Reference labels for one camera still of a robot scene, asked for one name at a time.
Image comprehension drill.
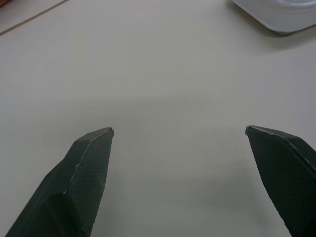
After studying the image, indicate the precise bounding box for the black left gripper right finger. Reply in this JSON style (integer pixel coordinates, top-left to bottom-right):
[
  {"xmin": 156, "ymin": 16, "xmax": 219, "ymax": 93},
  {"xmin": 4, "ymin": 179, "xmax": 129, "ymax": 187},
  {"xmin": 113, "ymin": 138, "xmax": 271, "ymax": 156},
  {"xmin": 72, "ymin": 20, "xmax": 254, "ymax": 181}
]
[{"xmin": 244, "ymin": 125, "xmax": 316, "ymax": 237}]

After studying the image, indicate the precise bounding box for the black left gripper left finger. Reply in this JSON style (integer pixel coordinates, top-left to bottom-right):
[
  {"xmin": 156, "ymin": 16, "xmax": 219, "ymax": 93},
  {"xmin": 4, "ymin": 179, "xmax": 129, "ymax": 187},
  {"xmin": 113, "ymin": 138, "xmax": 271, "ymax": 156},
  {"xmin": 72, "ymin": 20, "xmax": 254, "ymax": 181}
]
[{"xmin": 4, "ymin": 127, "xmax": 115, "ymax": 237}]

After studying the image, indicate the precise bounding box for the white plastic tray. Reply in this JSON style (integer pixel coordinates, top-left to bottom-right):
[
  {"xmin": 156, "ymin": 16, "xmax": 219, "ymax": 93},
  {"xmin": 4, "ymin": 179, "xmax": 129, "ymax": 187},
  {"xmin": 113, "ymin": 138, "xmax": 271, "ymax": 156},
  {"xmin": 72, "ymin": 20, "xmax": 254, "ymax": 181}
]
[{"xmin": 231, "ymin": 0, "xmax": 316, "ymax": 37}]

